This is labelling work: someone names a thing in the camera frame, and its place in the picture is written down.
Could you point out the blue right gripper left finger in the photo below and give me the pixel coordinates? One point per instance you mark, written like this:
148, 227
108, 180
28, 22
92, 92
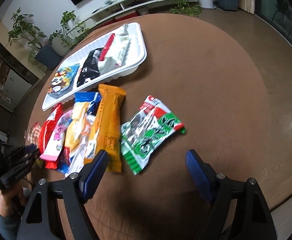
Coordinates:
91, 174

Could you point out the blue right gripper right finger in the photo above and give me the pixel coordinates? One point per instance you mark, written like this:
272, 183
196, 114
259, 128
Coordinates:
203, 175

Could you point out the orange snack bag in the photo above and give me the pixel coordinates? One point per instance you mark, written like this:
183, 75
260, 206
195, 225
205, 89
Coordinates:
106, 129

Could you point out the dark red small snack pack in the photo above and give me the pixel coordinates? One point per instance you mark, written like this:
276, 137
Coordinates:
32, 134

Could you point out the pink cartoon snack pack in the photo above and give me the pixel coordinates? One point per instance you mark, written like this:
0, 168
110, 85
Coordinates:
56, 142

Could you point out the red snack bag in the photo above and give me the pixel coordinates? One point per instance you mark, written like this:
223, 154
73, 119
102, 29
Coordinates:
46, 133

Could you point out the blue yellow snack pack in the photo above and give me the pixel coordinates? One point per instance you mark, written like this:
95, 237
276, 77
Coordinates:
77, 133

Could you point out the green white snack bag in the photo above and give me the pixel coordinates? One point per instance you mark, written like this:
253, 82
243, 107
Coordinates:
151, 125

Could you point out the black snack bag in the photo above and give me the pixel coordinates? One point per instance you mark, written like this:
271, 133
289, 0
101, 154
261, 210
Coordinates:
90, 70

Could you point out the left hand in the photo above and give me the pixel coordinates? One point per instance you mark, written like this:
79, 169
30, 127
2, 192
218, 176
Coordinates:
8, 198

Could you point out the wooden white cabinet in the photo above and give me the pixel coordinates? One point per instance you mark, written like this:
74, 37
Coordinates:
19, 71

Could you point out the blue cartoon snack pack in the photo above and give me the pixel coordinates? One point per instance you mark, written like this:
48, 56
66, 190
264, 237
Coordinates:
62, 81

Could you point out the potted plant dark pot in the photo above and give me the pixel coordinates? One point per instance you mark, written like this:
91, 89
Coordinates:
25, 30

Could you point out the white plastic tray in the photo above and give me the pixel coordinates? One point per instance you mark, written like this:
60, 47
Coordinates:
135, 55

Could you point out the white red snack pack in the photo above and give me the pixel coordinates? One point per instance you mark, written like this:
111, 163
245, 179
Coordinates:
114, 52

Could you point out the potted plant white pot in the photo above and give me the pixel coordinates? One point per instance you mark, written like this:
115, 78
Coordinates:
71, 33

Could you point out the white tv console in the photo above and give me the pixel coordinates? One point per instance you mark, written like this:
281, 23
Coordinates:
122, 9

